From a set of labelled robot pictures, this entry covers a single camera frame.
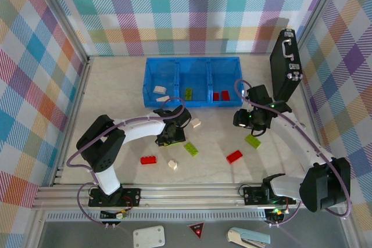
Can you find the long red lego brick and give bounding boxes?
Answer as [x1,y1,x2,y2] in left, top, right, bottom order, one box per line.
[226,149,244,164]
[139,155,158,165]

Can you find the blue three-compartment bin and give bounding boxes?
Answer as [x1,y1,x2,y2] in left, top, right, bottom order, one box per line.
[142,56,244,109]

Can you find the perforated metal strip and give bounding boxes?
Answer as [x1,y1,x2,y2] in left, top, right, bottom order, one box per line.
[46,212,268,220]

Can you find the red black triangle sign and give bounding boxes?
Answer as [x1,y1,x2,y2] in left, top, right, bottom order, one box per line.
[187,222,205,240]

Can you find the light blue white stapler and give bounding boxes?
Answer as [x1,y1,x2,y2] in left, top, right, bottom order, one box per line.
[226,227,271,248]

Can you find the white plate with holes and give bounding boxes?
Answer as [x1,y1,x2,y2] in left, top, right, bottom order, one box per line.
[133,225,166,248]

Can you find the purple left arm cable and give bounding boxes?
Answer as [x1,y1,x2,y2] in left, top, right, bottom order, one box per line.
[66,96,187,227]

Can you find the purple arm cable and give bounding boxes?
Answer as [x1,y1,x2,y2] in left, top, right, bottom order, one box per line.
[66,96,187,227]
[234,78,353,228]

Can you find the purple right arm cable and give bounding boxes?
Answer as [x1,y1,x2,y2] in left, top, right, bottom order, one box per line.
[234,78,353,228]

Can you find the black briefcase with metal handle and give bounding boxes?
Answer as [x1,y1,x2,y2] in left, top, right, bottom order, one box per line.
[269,28,304,102]

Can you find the aluminium mounting rail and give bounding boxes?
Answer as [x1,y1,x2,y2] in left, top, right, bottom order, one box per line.
[31,183,352,210]

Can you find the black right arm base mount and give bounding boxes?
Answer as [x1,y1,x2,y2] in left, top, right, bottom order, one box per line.
[242,185,297,206]

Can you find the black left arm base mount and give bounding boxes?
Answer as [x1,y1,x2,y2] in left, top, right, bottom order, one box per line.
[88,187,142,207]

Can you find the right cable connector block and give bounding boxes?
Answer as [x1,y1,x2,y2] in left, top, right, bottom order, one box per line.
[264,207,285,222]

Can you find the cable connector block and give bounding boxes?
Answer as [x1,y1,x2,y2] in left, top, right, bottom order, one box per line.
[264,207,285,222]
[100,209,128,220]

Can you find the left cable connector block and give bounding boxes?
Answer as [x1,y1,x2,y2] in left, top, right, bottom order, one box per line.
[100,209,128,220]

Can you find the aluminium frame post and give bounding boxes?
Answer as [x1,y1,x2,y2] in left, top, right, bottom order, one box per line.
[27,0,92,66]
[296,0,351,54]

